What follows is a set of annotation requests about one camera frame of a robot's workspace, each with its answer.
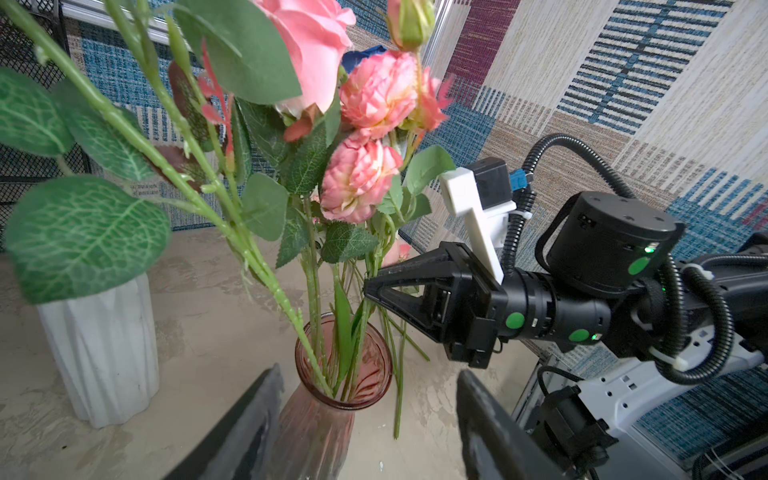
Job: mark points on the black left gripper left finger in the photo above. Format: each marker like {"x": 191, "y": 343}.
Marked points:
{"x": 241, "y": 443}

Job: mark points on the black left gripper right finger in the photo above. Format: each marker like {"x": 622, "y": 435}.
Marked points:
{"x": 493, "y": 445}

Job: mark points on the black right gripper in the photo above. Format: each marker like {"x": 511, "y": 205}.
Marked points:
{"x": 446, "y": 296}

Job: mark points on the pink carnation spray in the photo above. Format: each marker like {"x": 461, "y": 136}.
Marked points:
{"x": 374, "y": 182}

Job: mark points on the pink ribbed glass vase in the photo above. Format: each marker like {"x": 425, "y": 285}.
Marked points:
{"x": 315, "y": 430}

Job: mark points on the white ribbed ceramic vase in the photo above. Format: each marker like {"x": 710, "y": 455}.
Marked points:
{"x": 104, "y": 346}

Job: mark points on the blue rose stem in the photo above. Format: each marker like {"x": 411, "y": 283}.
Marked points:
{"x": 351, "y": 59}

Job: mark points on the pink rose stem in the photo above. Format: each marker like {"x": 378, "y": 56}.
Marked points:
{"x": 312, "y": 48}

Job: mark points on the white blue rose spray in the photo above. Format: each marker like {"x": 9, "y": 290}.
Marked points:
{"x": 249, "y": 87}

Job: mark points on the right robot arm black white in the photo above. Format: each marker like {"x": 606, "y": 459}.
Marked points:
{"x": 606, "y": 276}

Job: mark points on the pile of artificial flowers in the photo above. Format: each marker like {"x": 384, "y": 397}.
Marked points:
{"x": 398, "y": 339}

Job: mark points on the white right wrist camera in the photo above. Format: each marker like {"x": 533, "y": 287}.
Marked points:
{"x": 481, "y": 195}

